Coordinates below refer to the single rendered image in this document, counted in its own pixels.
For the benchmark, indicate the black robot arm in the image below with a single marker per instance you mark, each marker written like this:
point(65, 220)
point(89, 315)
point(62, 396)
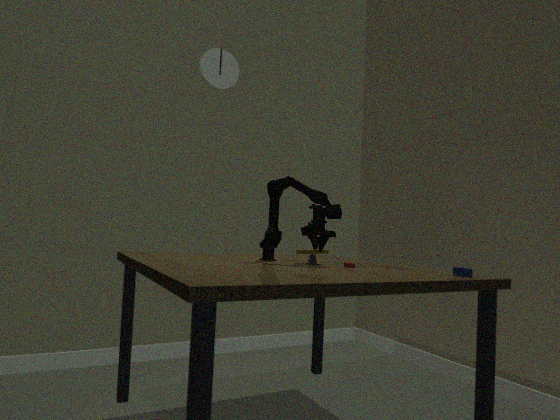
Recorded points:
point(275, 189)

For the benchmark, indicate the yellow bar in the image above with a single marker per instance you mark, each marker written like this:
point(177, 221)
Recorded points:
point(311, 251)

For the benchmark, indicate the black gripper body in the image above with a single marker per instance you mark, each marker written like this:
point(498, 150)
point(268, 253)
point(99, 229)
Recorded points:
point(321, 229)

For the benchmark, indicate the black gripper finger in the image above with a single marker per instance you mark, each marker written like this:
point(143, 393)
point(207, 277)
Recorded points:
point(322, 242)
point(314, 241)

